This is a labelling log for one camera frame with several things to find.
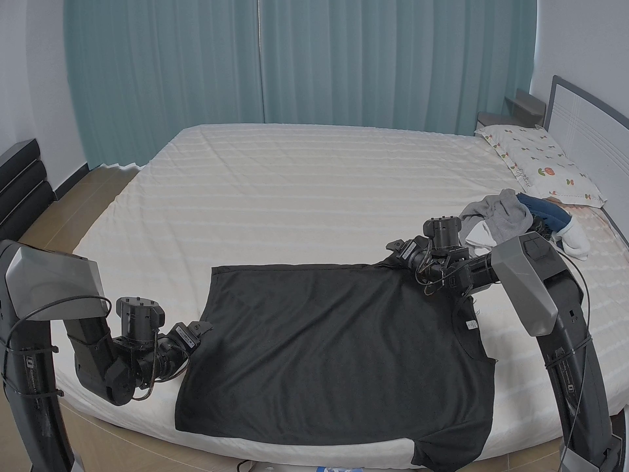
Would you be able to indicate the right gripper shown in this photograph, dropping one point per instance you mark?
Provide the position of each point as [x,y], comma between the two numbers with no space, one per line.
[415,253]

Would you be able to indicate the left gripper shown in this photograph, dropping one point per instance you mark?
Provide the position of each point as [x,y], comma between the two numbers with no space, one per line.
[185,340]

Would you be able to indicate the black T-shirt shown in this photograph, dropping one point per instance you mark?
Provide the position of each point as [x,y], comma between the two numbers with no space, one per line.
[319,352]

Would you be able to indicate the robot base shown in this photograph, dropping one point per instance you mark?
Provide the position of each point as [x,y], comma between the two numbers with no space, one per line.
[339,469]

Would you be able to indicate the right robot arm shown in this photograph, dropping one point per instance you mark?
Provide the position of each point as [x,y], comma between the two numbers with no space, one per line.
[530,283]

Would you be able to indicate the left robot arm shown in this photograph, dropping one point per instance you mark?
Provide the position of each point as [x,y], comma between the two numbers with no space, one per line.
[49,273]

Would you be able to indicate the bed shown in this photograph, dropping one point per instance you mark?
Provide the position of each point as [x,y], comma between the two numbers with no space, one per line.
[319,190]

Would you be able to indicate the pile of clothes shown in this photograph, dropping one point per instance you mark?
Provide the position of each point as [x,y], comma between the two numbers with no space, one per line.
[506,214]

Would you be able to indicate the white printed pillow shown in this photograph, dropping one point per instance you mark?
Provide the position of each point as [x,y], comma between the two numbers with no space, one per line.
[540,165]

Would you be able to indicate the grey bedside table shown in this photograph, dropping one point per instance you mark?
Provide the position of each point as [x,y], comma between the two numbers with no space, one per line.
[526,102]

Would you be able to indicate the blue-green curtain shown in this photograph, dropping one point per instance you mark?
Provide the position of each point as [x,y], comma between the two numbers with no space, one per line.
[162,57]
[393,42]

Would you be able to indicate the black chest of drawers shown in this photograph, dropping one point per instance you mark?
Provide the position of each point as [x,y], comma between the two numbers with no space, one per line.
[19,175]

